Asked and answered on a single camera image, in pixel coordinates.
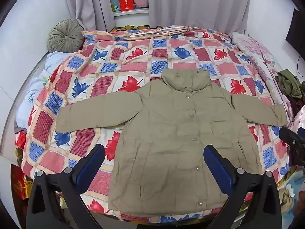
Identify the grey curtain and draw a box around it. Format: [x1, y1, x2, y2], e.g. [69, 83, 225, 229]
[148, 0, 252, 32]
[62, 0, 116, 31]

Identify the pale flowered cloth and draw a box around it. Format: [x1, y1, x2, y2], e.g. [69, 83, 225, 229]
[278, 164, 305, 220]

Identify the khaki padded jacket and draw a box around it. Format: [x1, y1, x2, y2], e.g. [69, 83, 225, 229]
[55, 68, 289, 212]

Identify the leaf-printed patchwork quilt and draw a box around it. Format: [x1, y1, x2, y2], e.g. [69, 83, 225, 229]
[21, 26, 295, 225]

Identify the striped folded cloth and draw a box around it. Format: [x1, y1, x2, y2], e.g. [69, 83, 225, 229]
[129, 25, 191, 40]

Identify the round green pleated cushion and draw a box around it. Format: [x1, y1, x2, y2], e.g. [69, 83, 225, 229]
[47, 18, 85, 53]

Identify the pink floral blanket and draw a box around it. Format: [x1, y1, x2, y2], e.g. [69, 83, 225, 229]
[230, 31, 296, 124]

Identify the light blue floral blanket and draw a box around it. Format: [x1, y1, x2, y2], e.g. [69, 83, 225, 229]
[14, 51, 72, 134]

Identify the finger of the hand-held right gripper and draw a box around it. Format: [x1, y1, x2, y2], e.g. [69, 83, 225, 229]
[279, 126, 305, 148]

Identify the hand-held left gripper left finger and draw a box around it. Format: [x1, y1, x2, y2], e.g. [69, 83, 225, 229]
[26, 144, 106, 229]

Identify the red and gold bag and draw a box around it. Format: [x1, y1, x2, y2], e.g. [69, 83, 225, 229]
[11, 131, 32, 199]

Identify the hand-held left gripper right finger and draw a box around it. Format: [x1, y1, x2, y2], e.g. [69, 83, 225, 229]
[204, 144, 282, 229]

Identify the olive green clothes pile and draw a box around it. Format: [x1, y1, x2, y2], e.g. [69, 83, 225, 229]
[275, 69, 305, 99]

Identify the white window sill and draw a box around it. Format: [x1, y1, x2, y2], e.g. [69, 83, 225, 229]
[113, 7, 150, 27]

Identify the black screen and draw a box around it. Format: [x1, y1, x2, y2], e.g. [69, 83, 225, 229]
[285, 6, 305, 53]

